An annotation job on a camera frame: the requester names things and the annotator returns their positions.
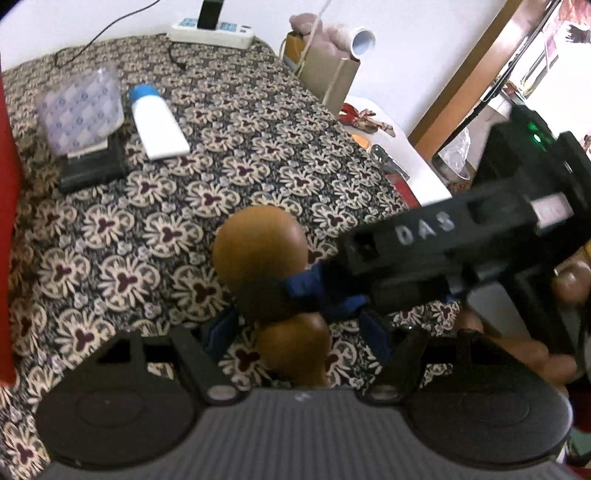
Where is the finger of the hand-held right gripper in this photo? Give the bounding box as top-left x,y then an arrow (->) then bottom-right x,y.
284,261 -> 354,306
318,277 -> 386,326

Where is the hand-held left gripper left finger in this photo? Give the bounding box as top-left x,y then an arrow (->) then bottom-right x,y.
95,308 -> 250,408

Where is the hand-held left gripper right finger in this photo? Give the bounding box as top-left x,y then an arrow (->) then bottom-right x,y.
359,308 -> 505,403

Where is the brown wooden rattle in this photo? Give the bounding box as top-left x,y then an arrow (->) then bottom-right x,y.
212,205 -> 334,389

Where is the white tube with blue cap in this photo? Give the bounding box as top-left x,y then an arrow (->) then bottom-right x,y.
128,84 -> 191,161

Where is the red box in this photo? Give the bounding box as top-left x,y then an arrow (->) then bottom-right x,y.
0,69 -> 25,387

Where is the person's right hand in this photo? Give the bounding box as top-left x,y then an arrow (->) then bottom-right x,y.
457,260 -> 591,398

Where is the red packet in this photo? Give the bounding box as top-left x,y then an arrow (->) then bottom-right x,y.
392,174 -> 422,206

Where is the steel bowl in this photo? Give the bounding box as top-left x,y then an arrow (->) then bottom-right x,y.
431,152 -> 472,184

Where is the crumpled clear plastic bag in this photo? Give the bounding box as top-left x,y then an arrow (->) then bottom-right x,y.
438,127 -> 472,167

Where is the red white patterned cloth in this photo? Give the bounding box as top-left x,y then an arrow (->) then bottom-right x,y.
341,104 -> 396,137

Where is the brown paper bag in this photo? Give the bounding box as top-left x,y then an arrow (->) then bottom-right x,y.
283,31 -> 362,119

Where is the black digital scale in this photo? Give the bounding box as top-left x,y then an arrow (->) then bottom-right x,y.
58,134 -> 131,195

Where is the white paper roll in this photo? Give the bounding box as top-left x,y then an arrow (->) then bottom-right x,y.
350,28 -> 377,59

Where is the pink plush toy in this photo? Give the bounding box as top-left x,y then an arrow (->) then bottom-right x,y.
290,13 -> 357,52

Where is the clear plastic cup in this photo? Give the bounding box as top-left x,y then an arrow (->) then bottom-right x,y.
36,62 -> 125,158

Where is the white power strip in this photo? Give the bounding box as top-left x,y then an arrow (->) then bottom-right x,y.
167,17 -> 256,49

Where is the black charger plug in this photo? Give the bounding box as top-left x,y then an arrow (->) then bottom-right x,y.
198,0 -> 223,31

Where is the wooden door frame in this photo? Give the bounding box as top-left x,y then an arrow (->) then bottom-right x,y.
409,0 -> 562,151

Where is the wall poster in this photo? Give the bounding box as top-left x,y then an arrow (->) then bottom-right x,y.
544,0 -> 591,63

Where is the white cord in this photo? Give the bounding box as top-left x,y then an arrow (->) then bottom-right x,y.
299,0 -> 334,63

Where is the black cable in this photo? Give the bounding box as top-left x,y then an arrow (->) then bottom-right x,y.
53,0 -> 160,71

